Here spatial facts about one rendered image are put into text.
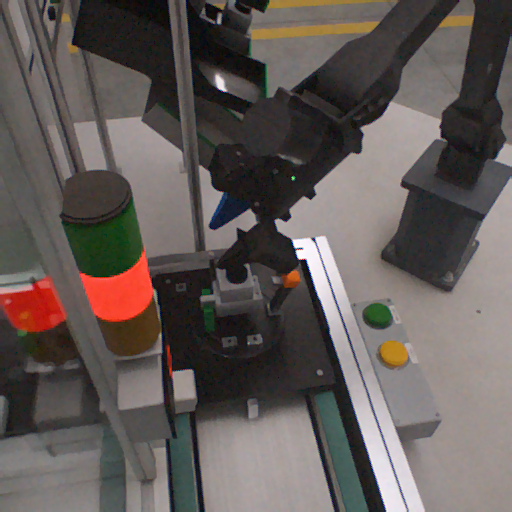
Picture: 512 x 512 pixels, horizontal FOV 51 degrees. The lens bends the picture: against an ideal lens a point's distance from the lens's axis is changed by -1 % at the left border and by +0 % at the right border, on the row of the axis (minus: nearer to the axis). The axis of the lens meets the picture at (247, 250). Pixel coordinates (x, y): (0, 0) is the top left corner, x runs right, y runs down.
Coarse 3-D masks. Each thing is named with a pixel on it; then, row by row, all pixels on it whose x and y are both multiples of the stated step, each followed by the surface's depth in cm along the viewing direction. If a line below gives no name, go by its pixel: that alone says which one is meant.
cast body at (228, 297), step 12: (216, 276) 73; (228, 276) 71; (240, 276) 71; (252, 276) 76; (216, 288) 74; (228, 288) 71; (240, 288) 71; (252, 288) 71; (204, 300) 74; (216, 300) 73; (228, 300) 72; (240, 300) 73; (252, 300) 73; (216, 312) 74; (228, 312) 74; (240, 312) 75; (252, 312) 75
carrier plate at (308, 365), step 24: (168, 288) 85; (192, 288) 85; (168, 312) 82; (288, 312) 82; (312, 312) 82; (192, 336) 79; (288, 336) 79; (312, 336) 79; (192, 360) 76; (216, 360) 76; (264, 360) 76; (288, 360) 76; (312, 360) 76; (216, 384) 74; (240, 384) 74; (264, 384) 74; (288, 384) 74; (312, 384) 74
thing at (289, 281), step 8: (296, 272) 74; (272, 280) 74; (280, 280) 74; (288, 280) 73; (296, 280) 73; (280, 288) 76; (288, 288) 75; (280, 296) 76; (272, 304) 78; (280, 304) 77
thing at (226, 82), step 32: (96, 0) 66; (128, 0) 78; (160, 0) 78; (96, 32) 69; (128, 32) 69; (160, 32) 69; (192, 32) 82; (128, 64) 72; (160, 64) 72; (192, 64) 72; (224, 64) 84; (256, 64) 85; (224, 96) 76; (256, 96) 82
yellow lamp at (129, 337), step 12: (144, 312) 41; (156, 312) 43; (108, 324) 40; (120, 324) 40; (132, 324) 41; (144, 324) 41; (156, 324) 43; (108, 336) 42; (120, 336) 41; (132, 336) 42; (144, 336) 42; (156, 336) 44; (108, 348) 43; (120, 348) 43; (132, 348) 43; (144, 348) 43
